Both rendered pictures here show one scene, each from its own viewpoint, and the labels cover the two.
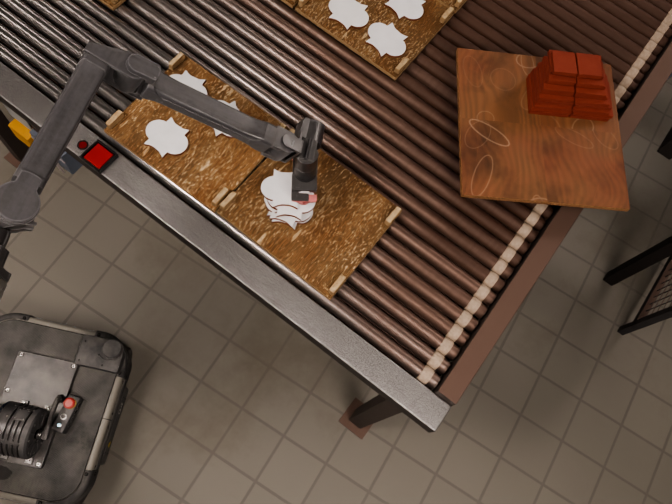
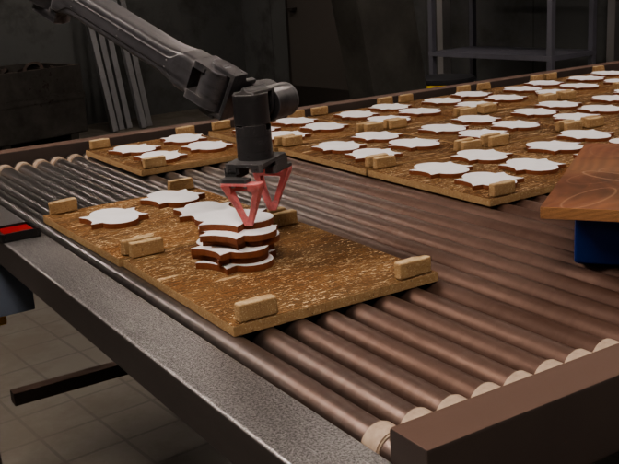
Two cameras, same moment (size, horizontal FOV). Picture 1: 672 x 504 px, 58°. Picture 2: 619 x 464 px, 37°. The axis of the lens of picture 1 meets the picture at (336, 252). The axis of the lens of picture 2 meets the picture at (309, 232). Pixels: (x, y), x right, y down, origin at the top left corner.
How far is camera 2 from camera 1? 149 cm
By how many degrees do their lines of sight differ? 59
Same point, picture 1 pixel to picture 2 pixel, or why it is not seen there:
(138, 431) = not seen: outside the picture
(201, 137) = (160, 221)
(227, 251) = (105, 293)
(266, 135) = (191, 52)
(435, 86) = not seen: hidden behind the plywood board
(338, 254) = (286, 295)
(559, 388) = not seen: outside the picture
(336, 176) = (337, 247)
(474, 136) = (587, 179)
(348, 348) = (227, 386)
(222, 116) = (138, 25)
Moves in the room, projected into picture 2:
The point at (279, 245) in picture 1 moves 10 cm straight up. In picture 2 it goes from (190, 283) to (183, 220)
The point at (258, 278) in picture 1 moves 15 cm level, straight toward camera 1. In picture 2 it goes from (129, 314) to (74, 354)
